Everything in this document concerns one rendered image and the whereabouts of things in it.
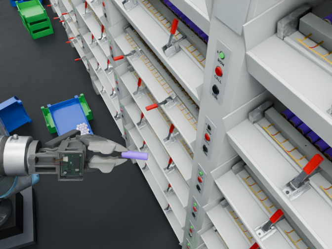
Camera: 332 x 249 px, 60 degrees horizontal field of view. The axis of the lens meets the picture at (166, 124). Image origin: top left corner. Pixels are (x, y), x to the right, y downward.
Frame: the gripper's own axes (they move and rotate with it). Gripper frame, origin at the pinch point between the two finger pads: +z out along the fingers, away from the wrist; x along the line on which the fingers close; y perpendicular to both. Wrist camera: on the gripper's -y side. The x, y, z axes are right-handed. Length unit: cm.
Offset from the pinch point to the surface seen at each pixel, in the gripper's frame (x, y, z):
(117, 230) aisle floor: -73, -62, 3
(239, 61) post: 26.3, 22.7, 16.4
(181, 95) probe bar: 12.0, -15.1, 17.3
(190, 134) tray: 3.1, -6.7, 18.9
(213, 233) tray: -34.7, -11.3, 33.0
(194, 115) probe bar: 8.2, -8.0, 19.9
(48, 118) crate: -37, -139, -46
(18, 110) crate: -32, -139, -65
